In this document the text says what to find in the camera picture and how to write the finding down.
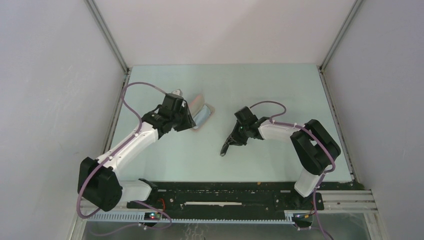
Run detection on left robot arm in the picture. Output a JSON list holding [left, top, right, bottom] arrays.
[[77, 93, 196, 212]]

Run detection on black sunglasses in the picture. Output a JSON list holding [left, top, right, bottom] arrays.
[[220, 133, 240, 157]]

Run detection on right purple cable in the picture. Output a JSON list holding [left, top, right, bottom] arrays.
[[249, 100, 337, 240]]

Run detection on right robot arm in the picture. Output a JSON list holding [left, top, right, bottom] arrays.
[[220, 106, 342, 209]]

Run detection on pink glasses case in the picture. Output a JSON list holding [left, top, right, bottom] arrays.
[[188, 94, 215, 132]]

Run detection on light blue cleaning cloth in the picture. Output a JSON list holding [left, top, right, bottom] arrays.
[[193, 104, 212, 131]]

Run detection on blue toothed cable duct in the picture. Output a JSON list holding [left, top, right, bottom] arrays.
[[87, 211, 295, 225]]

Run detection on aluminium frame rail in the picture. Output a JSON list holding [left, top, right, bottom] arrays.
[[76, 188, 379, 215]]

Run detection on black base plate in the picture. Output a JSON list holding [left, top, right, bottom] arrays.
[[125, 180, 332, 220]]

